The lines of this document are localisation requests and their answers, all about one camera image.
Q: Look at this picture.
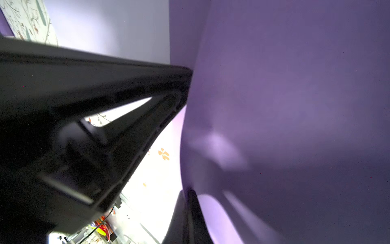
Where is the dark purple paper sheet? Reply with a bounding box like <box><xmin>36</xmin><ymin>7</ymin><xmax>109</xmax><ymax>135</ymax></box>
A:
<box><xmin>169</xmin><ymin>1</ymin><xmax>390</xmax><ymax>244</ymax></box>

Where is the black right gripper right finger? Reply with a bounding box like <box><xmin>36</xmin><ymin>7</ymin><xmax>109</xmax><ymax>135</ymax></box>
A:
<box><xmin>162</xmin><ymin>189</ymin><xmax>213</xmax><ymax>244</ymax></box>

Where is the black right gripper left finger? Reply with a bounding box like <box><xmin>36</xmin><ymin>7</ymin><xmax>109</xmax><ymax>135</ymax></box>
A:
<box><xmin>1</xmin><ymin>37</ymin><xmax>193</xmax><ymax>244</ymax></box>

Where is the light lavender paper sheet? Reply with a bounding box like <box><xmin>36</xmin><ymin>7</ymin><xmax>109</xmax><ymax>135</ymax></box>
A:
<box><xmin>1</xmin><ymin>1</ymin><xmax>168</xmax><ymax>63</ymax></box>

